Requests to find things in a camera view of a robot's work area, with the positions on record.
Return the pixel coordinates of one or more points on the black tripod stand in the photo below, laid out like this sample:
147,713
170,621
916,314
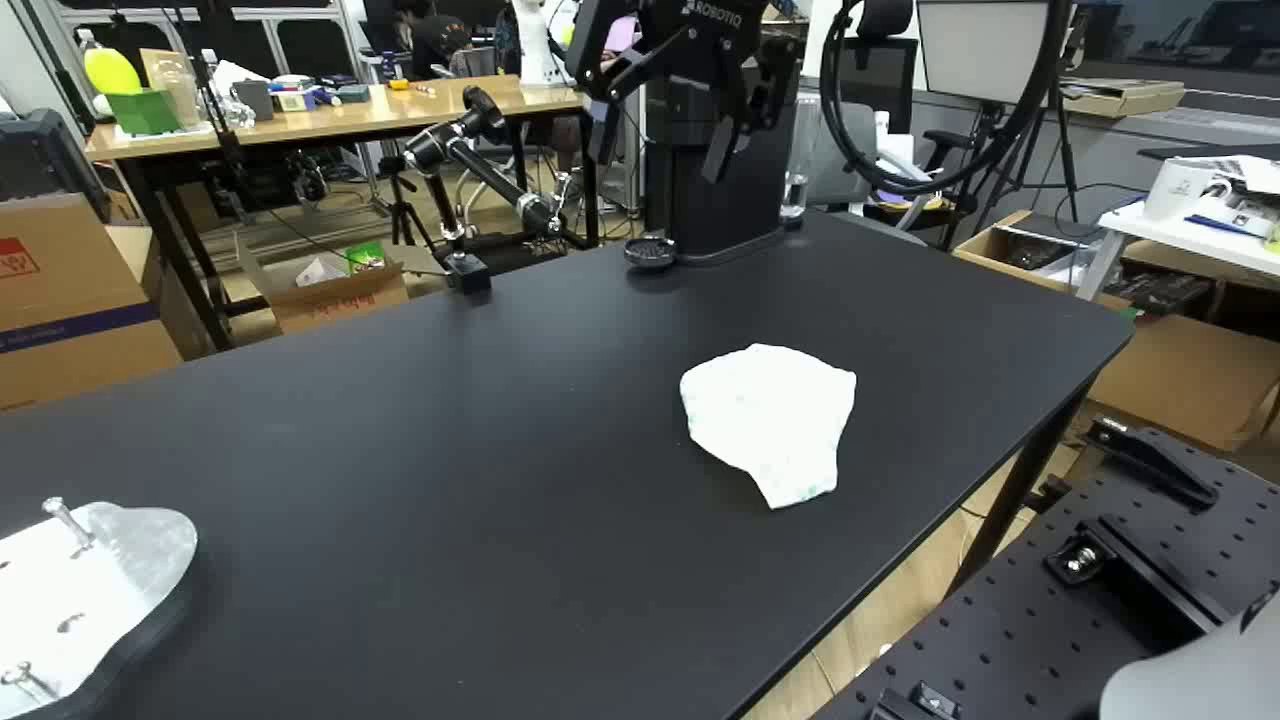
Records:
1032,146

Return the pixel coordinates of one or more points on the black articulated rod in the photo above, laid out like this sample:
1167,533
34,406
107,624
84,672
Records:
461,146

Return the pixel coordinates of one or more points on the large cardboard box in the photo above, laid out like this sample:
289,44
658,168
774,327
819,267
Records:
65,301

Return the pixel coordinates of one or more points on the white board panel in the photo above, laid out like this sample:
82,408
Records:
985,50

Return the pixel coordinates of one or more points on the small black round disc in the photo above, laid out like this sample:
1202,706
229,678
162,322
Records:
649,253

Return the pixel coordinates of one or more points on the black clamp bar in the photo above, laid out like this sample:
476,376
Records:
1150,461

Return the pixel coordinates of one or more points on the yellow-green round object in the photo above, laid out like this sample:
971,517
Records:
114,68

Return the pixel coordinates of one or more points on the wooden work table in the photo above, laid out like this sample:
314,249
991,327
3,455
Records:
333,115

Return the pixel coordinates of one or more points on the white table with papers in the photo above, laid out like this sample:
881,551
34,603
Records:
1207,213

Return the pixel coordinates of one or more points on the black perforated breadboard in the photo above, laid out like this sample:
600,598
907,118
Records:
1053,614

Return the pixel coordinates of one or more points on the grey rounded cover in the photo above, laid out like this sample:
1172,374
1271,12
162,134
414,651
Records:
1202,672

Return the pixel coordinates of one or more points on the black robot base box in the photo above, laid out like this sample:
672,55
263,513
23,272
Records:
725,201

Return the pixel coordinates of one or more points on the black office chair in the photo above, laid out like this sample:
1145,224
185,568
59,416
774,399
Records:
872,74

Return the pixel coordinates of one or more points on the small black camera tripod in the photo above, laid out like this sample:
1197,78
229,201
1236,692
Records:
407,206

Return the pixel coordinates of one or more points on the green box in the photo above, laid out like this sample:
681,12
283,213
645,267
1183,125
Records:
147,115

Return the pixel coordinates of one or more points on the white patterned cloth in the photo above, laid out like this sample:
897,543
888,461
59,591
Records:
769,412

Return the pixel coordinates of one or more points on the black square mount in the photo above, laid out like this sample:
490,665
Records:
1113,561

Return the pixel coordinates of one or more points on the flat cardboard box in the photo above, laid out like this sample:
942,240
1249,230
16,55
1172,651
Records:
1184,383

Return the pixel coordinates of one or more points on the wooden crate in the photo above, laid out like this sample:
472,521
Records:
1032,253

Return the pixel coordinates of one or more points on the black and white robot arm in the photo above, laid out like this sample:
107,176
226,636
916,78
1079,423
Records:
706,35

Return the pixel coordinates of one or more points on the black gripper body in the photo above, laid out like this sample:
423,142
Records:
610,55

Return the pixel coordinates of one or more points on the open cardboard box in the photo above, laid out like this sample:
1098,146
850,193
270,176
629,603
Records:
342,287

